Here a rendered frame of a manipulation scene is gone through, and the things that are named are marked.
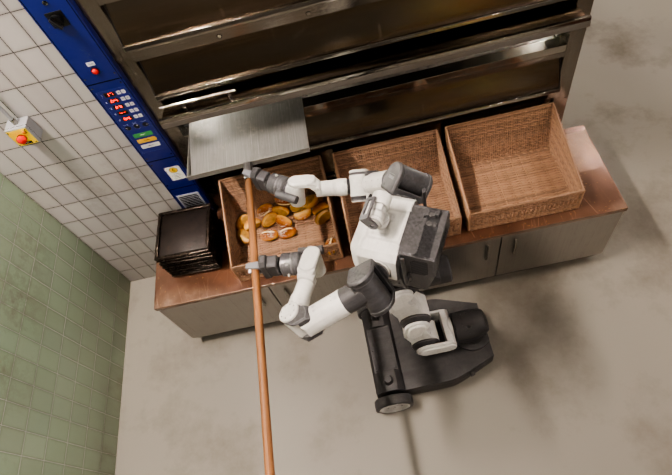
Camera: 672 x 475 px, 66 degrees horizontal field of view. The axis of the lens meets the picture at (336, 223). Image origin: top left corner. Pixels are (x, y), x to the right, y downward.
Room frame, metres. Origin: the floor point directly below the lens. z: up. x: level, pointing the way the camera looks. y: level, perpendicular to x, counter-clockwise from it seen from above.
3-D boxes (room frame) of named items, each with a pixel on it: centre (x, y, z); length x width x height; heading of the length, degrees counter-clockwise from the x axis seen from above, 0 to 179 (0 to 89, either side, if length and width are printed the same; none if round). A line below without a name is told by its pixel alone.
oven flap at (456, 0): (1.75, -0.35, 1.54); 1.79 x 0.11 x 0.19; 82
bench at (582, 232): (1.48, -0.20, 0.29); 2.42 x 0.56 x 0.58; 82
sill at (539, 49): (1.78, -0.35, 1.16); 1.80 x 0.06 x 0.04; 82
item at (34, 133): (1.92, 1.15, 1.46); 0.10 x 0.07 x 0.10; 82
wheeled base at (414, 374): (0.89, -0.25, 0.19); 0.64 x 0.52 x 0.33; 83
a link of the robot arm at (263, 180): (1.41, 0.21, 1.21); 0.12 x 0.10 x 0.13; 47
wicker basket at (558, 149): (1.41, -0.91, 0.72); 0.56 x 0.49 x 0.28; 82
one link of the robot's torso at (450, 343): (0.89, -0.28, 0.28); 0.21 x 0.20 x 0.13; 83
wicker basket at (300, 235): (1.57, 0.26, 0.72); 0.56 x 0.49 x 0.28; 83
